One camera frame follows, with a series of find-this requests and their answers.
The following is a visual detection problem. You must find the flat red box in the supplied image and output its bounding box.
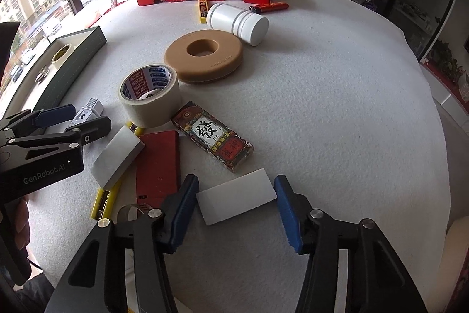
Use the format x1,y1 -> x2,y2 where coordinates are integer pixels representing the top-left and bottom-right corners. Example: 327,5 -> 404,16
135,130 -> 181,211

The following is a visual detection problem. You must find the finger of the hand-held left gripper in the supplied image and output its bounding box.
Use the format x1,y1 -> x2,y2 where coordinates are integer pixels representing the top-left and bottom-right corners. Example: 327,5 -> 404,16
0,105 -> 76,138
9,116 -> 112,149

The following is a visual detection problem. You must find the yellow utility knife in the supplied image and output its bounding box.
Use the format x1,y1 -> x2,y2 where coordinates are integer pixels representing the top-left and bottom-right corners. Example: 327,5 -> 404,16
90,120 -> 144,222

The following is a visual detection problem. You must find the printed dark card box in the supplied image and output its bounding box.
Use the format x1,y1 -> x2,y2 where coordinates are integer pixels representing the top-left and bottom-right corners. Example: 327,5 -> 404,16
171,101 -> 254,173

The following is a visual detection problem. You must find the small beige tape roll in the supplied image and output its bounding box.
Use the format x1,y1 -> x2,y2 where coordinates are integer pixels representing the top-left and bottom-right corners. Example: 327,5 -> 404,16
50,44 -> 72,65

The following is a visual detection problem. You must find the white cylindrical jar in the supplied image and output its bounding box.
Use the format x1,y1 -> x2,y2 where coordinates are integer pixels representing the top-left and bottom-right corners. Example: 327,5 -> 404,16
206,3 -> 269,47

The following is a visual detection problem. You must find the white plug adapter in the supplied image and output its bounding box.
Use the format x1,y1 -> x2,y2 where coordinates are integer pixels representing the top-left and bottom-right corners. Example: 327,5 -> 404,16
69,97 -> 105,126

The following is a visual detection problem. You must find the white rectangular block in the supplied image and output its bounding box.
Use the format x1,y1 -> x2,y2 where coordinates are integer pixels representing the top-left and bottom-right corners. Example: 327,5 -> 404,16
196,168 -> 277,226
90,125 -> 145,190

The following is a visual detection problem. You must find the potted plant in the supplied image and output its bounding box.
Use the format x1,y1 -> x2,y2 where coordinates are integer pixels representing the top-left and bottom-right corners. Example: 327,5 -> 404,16
427,40 -> 466,82

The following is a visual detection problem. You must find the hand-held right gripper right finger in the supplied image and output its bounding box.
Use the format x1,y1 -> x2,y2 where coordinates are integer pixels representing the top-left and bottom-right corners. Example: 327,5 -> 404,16
273,174 -> 429,313

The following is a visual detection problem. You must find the tan foam ring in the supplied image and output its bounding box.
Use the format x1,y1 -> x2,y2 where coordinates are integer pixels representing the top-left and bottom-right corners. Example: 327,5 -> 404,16
164,30 -> 244,84

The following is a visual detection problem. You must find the wide beige tape roll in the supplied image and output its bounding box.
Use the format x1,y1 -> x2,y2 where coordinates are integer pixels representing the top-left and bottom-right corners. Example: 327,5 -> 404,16
120,64 -> 183,129

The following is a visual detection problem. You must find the red lighter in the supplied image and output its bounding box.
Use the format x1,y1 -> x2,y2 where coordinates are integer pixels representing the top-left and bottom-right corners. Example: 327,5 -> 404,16
249,2 -> 290,13

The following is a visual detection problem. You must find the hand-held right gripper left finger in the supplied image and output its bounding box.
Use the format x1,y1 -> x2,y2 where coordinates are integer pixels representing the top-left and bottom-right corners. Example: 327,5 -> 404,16
47,174 -> 200,313

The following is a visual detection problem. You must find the person's left hand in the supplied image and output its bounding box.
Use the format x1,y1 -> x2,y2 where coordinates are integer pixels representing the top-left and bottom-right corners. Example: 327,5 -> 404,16
3,196 -> 30,255

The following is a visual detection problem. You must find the grey shallow tray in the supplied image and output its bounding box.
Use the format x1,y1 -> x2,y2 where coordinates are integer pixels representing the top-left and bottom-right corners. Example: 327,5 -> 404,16
5,26 -> 108,116

